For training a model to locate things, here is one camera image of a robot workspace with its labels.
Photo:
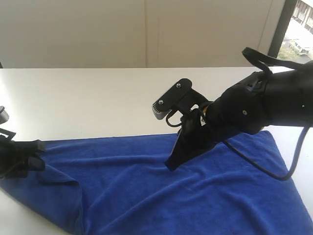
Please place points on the dark window frame post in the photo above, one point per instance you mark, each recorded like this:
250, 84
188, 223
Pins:
281, 28

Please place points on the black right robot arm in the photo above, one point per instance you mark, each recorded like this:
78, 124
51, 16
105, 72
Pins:
259, 100

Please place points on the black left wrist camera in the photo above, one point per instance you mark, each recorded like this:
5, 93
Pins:
4, 116

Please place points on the blue towel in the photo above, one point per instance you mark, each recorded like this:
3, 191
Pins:
120, 186

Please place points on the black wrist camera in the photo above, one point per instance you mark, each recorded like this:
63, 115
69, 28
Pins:
163, 105
4, 116

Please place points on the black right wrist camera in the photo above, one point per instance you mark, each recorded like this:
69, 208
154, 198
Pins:
163, 105

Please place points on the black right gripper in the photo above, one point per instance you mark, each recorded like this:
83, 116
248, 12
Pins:
196, 136

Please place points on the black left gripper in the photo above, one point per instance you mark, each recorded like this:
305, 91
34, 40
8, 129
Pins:
13, 160

